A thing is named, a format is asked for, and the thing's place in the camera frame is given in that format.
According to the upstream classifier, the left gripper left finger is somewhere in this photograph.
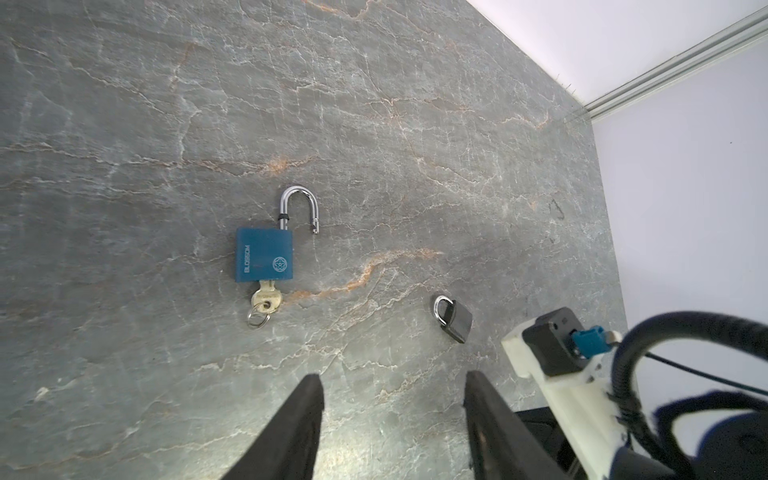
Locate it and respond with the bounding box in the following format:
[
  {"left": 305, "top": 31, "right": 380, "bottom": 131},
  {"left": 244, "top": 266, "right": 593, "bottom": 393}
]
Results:
[{"left": 224, "top": 374, "right": 324, "bottom": 479}]

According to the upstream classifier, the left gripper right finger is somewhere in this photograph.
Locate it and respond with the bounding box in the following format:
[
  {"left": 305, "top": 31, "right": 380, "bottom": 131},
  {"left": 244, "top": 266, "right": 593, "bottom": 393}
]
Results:
[{"left": 463, "top": 371, "right": 567, "bottom": 479}]

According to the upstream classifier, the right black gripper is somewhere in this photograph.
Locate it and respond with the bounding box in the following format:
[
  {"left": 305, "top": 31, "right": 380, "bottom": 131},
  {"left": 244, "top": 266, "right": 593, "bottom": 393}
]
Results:
[{"left": 517, "top": 407, "right": 585, "bottom": 479}]

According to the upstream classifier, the grey padlock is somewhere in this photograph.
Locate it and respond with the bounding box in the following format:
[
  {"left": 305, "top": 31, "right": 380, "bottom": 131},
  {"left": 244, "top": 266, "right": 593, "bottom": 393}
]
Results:
[{"left": 432, "top": 295, "right": 473, "bottom": 344}]

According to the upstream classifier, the small silver key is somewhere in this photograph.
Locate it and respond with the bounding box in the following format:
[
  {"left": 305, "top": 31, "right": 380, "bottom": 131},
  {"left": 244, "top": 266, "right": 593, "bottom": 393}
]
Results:
[{"left": 246, "top": 280, "right": 283, "bottom": 328}]

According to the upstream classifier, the blue padlock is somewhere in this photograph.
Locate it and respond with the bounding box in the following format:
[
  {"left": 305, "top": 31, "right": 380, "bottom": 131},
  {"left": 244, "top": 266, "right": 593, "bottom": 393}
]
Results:
[{"left": 234, "top": 185, "right": 320, "bottom": 283}]

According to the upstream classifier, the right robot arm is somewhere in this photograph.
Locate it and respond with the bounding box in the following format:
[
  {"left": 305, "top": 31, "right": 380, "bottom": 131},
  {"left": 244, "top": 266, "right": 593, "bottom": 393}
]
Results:
[{"left": 502, "top": 308, "right": 767, "bottom": 479}]

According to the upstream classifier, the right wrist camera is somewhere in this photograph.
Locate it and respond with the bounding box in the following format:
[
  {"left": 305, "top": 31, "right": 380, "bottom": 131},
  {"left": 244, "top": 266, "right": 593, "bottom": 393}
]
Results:
[{"left": 501, "top": 307, "right": 629, "bottom": 479}]

